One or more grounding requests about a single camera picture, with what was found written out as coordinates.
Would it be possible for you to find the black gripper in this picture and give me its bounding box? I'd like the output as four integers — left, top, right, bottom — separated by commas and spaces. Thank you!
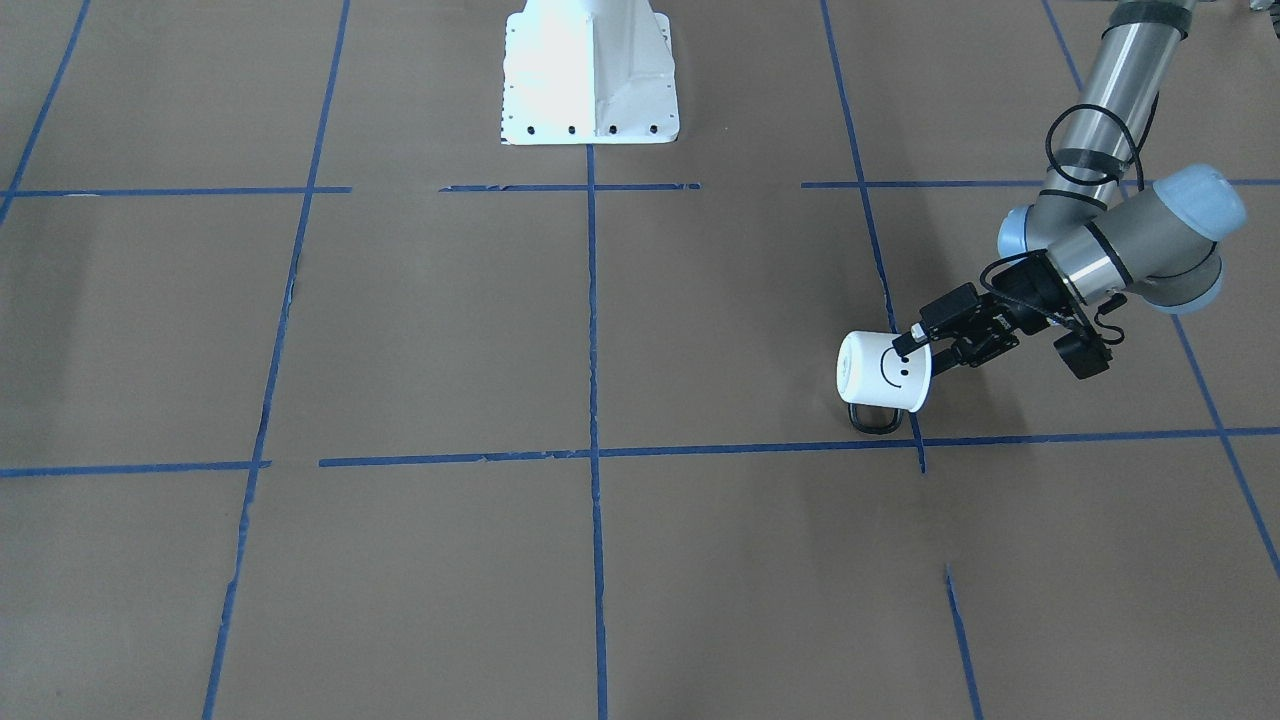
893, 255, 1071, 377

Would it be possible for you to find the white smiley mug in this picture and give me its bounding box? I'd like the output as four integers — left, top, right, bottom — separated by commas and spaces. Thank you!
835, 331, 933, 436

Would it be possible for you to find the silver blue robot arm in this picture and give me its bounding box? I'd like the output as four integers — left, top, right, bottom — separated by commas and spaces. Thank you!
888, 1, 1247, 379

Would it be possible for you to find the brown cardboard mat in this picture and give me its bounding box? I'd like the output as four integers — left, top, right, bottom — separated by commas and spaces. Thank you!
3, 1, 1277, 719

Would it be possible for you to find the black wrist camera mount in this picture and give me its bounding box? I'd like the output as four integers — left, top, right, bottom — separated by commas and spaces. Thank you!
1053, 324, 1126, 380

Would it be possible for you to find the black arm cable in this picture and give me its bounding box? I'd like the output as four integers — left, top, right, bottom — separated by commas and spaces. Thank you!
1044, 95, 1147, 201

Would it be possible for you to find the white pedestal column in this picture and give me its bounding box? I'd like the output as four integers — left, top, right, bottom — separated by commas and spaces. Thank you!
500, 1, 681, 146

